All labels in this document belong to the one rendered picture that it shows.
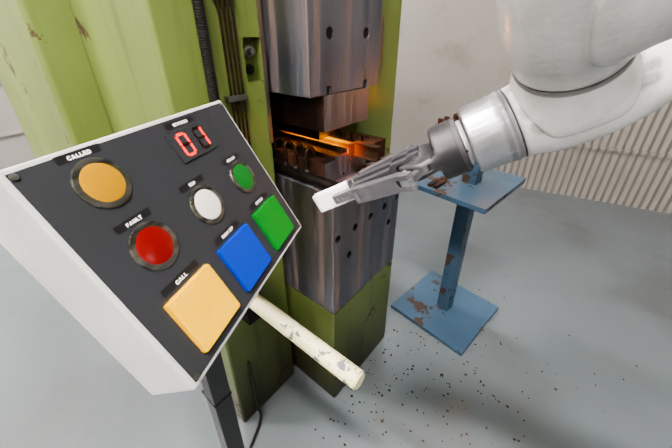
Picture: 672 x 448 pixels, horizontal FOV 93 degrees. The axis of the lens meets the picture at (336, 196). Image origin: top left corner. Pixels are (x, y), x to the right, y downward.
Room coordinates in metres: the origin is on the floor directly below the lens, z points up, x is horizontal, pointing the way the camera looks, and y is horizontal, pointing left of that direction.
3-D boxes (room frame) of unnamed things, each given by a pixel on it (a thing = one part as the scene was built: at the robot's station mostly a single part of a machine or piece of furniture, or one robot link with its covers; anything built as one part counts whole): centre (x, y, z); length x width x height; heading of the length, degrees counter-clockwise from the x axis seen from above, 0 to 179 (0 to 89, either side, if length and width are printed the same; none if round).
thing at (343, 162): (1.03, 0.13, 0.96); 0.42 x 0.20 x 0.09; 50
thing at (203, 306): (0.28, 0.16, 1.01); 0.07 x 0.05 x 0.07; 165
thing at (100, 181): (0.31, 0.25, 1.16); 0.05 x 0.03 x 0.04; 140
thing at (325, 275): (1.08, 0.10, 0.69); 0.56 x 0.38 x 0.45; 50
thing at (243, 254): (0.38, 0.14, 1.01); 0.07 x 0.05 x 0.07; 165
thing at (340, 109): (1.03, 0.13, 1.12); 0.42 x 0.20 x 0.10; 50
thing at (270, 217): (0.48, 0.11, 1.01); 0.07 x 0.05 x 0.07; 165
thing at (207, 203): (0.39, 0.18, 1.09); 0.05 x 0.03 x 0.04; 140
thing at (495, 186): (1.22, -0.57, 0.74); 0.40 x 0.30 x 0.02; 133
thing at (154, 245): (0.29, 0.21, 1.09); 0.05 x 0.03 x 0.04; 140
